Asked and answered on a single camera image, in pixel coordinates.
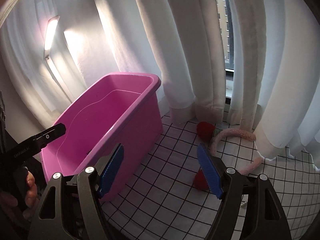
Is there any pink fuzzy strawberry headband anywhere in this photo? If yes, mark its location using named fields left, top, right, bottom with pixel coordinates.
left=191, top=121, right=264, bottom=176

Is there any person's left hand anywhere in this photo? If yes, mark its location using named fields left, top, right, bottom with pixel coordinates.
left=1, top=172, right=39, bottom=222

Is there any pink plastic tub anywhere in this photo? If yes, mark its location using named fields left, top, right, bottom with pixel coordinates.
left=41, top=72, right=163, bottom=202

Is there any white curtain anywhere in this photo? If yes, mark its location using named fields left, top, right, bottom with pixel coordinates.
left=1, top=0, right=319, bottom=166

